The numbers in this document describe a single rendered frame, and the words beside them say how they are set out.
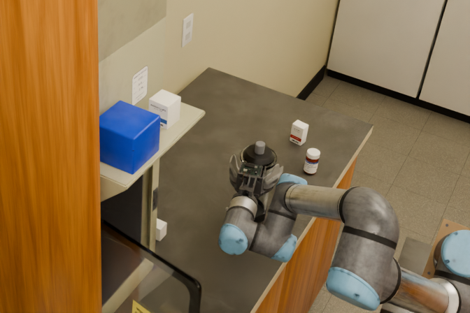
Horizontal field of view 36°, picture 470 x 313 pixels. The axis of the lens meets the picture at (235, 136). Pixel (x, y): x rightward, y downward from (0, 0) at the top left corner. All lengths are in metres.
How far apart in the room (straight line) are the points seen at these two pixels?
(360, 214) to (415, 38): 3.06
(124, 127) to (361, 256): 0.54
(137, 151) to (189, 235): 0.76
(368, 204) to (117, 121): 0.54
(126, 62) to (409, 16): 3.13
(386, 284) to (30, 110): 0.79
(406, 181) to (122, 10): 2.87
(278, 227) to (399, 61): 2.86
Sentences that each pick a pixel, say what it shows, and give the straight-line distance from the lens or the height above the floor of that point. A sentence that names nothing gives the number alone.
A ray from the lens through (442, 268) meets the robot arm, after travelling 1.90.
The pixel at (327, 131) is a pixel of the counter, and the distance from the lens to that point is 2.66.
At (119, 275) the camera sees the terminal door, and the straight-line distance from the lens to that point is 1.59.
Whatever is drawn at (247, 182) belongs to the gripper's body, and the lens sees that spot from 1.98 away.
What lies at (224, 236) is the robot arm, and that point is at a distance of 1.85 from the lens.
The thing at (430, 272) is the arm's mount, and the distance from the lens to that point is 2.10.
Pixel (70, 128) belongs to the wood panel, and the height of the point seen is 1.67.
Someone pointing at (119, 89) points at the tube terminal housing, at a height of 1.62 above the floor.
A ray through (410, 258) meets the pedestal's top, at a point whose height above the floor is 0.94.
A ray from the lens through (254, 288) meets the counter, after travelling 2.04.
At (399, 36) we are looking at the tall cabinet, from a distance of 4.55.
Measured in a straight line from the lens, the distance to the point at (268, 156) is 2.09.
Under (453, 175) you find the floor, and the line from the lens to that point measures 4.25.
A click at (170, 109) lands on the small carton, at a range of 1.56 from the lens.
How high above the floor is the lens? 2.44
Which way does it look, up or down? 36 degrees down
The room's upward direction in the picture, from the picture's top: 7 degrees clockwise
